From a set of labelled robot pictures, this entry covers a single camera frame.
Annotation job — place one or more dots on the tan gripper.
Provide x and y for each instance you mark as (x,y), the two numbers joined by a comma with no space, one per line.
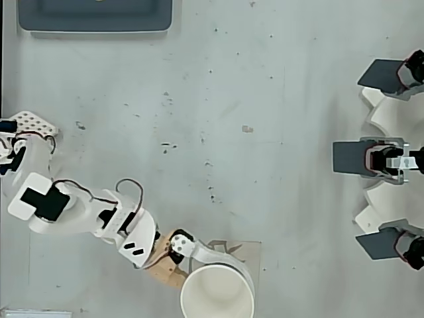
(181,246)

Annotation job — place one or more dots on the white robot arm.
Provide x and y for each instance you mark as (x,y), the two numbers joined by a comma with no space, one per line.
(79,218)

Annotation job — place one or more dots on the printed paper mat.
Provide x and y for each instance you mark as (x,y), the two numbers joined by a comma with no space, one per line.
(253,253)

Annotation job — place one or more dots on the dark grey paddle with servo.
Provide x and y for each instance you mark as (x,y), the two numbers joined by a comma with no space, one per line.
(377,245)
(381,74)
(348,157)

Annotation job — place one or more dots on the white curved stand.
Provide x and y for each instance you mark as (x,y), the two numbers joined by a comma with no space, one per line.
(391,112)

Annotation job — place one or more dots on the grey tray with white rim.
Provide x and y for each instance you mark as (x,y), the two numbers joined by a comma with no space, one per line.
(96,16)

